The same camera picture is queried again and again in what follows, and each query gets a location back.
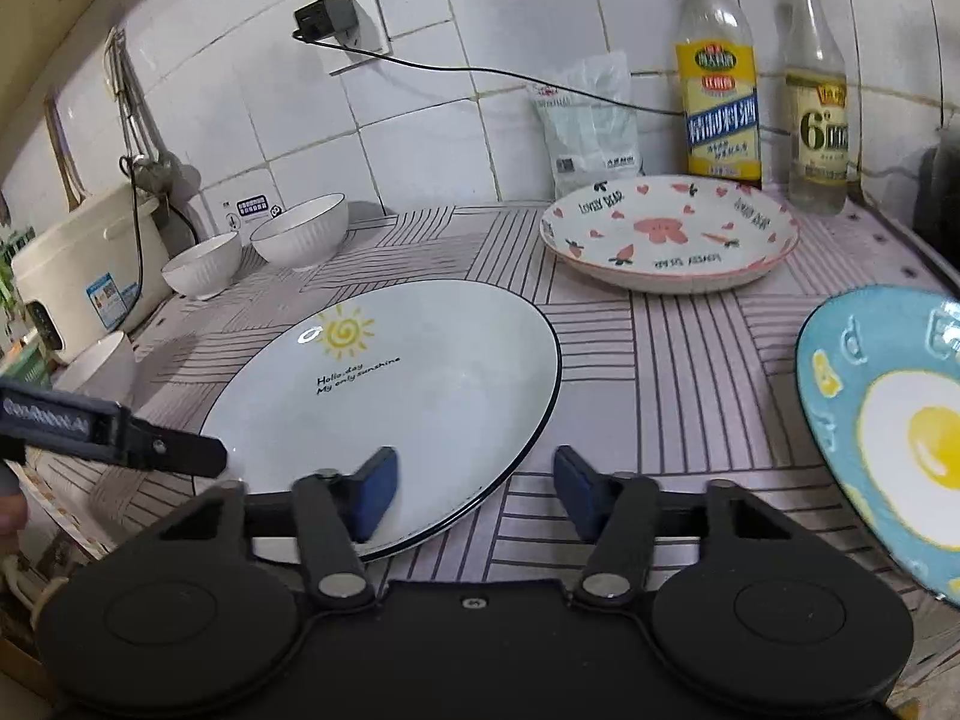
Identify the small white bowl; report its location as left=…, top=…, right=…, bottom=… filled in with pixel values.
left=53, top=332, right=137, bottom=406

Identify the white sun print plate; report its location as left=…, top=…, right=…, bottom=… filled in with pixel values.
left=202, top=280, right=562, bottom=561

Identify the medium white ribbed bowl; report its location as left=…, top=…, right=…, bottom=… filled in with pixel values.
left=161, top=232, right=242, bottom=301

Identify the large white ribbed bowl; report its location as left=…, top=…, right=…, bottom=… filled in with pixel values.
left=251, top=193, right=348, bottom=271

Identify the pink rabbit print plate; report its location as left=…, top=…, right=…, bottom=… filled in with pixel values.
left=540, top=176, right=800, bottom=294

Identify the blue fried egg plate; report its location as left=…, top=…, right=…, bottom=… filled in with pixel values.
left=794, top=284, right=960, bottom=605

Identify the striped table mat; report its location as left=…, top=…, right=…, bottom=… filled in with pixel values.
left=29, top=200, right=960, bottom=691

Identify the cream rice cooker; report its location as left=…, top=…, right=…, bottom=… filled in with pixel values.
left=11, top=182, right=171, bottom=362

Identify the white salt bag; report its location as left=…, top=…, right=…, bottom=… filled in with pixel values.
left=527, top=50, right=643, bottom=199

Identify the clear vinegar bottle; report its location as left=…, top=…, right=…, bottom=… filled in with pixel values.
left=784, top=0, right=850, bottom=216

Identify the yellow label cooking wine bottle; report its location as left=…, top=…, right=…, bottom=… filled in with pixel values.
left=675, top=0, right=761, bottom=187

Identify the black power adapter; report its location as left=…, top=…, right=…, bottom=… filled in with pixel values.
left=293, top=0, right=359, bottom=43

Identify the black power cable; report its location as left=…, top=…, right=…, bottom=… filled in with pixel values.
left=291, top=29, right=687, bottom=119

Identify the white wall socket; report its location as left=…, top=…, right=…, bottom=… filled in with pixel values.
left=320, top=0, right=392, bottom=76

